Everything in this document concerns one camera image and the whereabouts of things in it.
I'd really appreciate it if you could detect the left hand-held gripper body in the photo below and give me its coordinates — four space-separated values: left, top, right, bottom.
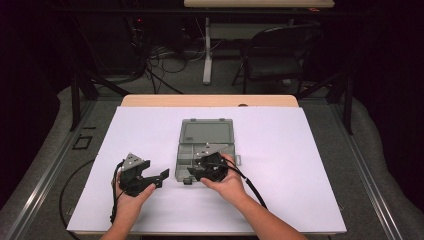
119 152 157 198

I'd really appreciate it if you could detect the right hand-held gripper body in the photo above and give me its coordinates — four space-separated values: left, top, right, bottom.
194 143 230 183

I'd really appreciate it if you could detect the grey plastic compartment box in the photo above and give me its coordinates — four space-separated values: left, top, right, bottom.
174 118 242 186

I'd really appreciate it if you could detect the person's left hand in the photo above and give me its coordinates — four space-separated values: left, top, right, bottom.
111 171 157 214

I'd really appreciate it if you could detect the person's right hand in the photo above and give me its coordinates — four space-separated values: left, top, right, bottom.
199 153 249 206

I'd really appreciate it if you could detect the wooden table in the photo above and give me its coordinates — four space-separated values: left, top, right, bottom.
120 94 299 108

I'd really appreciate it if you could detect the white board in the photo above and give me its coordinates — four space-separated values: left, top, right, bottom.
66 105 348 234

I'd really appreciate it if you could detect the black metal stand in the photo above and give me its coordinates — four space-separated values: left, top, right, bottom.
297 73 354 136
69 71 131 132

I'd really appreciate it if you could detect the white desk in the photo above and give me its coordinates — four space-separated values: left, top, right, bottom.
183 0 335 85

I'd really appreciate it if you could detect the black folding chair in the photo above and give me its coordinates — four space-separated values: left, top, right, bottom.
231 24 323 95

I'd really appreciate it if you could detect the black equipment cabinet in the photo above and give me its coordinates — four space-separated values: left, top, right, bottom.
83 13 141 75

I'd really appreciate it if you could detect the black metal crossbar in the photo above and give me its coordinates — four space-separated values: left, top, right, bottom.
49 8 371 18

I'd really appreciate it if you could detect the left hand-held gripper cable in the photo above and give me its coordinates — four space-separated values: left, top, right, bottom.
109 160 126 224

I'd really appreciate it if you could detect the hand-held gripper cable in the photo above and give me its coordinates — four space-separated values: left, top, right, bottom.
223 158 268 210
109 160 126 224

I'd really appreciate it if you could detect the right hand-held gripper cable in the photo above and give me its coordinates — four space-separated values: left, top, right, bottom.
223 158 268 210

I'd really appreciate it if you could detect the black floor cable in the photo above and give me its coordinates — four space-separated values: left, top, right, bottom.
59 159 96 240

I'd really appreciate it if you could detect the aluminium floor rail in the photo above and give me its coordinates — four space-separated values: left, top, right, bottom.
0 99 98 240
328 101 406 240

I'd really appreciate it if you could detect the bundle of floor cables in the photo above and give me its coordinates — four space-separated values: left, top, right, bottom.
126 16 208 94

